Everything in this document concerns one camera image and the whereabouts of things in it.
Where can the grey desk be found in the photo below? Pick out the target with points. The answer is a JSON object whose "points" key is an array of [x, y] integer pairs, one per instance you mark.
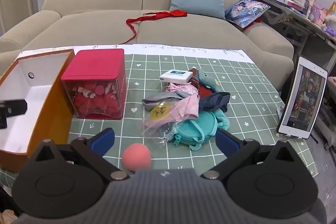
{"points": [[282, 7]]}

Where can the white tablet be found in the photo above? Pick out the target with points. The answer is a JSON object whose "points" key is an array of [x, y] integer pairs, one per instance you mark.
{"points": [[302, 98]]}

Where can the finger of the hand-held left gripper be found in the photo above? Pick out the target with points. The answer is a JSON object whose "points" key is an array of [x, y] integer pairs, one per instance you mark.
{"points": [[13, 108]]}

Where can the red ribbon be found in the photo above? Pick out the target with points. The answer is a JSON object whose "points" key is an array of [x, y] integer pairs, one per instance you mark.
{"points": [[176, 13]]}

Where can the grey cloth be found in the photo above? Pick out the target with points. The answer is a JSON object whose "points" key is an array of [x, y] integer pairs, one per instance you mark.
{"points": [[155, 101]]}

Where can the navy cloth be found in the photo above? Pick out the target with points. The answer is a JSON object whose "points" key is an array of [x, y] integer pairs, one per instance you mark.
{"points": [[215, 102]]}

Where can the white tablet stand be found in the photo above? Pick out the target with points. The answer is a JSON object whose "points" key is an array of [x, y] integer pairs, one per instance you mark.
{"points": [[280, 109]]}

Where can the red cloth piece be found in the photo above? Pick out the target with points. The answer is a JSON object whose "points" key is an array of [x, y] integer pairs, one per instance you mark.
{"points": [[254, 24]]}

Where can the pink ball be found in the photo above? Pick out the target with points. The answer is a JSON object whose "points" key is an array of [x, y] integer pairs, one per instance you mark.
{"points": [[136, 157]]}

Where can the green checked tablecloth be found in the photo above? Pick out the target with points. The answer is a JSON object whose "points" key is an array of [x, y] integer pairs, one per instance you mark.
{"points": [[236, 98]]}

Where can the clear box with red lid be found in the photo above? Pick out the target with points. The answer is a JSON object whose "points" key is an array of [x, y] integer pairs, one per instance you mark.
{"points": [[97, 66]]}

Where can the pink satin pouch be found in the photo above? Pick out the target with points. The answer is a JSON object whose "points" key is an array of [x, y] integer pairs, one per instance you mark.
{"points": [[183, 88]]}

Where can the red fabric item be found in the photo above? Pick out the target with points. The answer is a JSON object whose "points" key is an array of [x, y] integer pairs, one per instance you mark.
{"points": [[206, 92]]}

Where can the teal plush toy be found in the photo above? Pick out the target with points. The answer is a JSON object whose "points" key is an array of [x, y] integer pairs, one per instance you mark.
{"points": [[207, 79]]}

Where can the purple plush toy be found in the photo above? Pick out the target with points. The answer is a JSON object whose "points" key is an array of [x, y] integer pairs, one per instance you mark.
{"points": [[319, 12]]}

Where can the cartoon printed pillow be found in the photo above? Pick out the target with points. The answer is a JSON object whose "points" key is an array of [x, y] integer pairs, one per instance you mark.
{"points": [[246, 12]]}

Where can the teal round bag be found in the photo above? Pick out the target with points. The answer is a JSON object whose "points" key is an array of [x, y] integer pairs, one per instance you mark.
{"points": [[194, 132]]}

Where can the orange cardboard box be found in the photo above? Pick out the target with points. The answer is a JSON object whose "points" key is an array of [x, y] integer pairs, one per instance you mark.
{"points": [[50, 119]]}

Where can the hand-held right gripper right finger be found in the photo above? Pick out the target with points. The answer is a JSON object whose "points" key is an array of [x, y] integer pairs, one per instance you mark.
{"points": [[225, 141]]}

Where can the beige fabric sofa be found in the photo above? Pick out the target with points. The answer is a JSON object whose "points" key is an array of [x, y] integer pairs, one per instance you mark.
{"points": [[92, 27]]}

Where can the clear plastic bag yellow label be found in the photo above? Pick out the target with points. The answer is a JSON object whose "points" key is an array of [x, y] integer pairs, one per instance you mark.
{"points": [[158, 111]]}

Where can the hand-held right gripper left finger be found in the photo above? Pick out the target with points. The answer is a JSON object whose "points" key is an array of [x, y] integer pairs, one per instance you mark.
{"points": [[103, 138]]}

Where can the small white box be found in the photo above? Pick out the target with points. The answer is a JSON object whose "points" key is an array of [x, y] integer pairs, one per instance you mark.
{"points": [[176, 75]]}

